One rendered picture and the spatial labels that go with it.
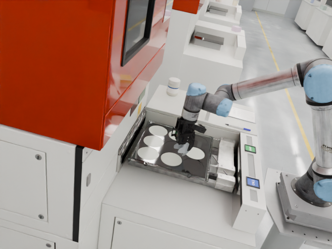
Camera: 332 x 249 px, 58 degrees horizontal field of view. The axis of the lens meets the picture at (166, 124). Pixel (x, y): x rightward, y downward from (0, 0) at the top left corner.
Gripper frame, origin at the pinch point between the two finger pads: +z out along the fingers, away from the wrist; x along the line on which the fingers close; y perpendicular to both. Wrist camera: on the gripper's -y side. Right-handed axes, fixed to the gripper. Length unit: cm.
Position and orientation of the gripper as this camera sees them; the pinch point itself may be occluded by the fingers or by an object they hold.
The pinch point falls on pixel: (184, 152)
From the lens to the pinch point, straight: 143.5
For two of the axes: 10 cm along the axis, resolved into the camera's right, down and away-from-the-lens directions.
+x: 4.9, 5.2, -7.0
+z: -1.8, 8.4, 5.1
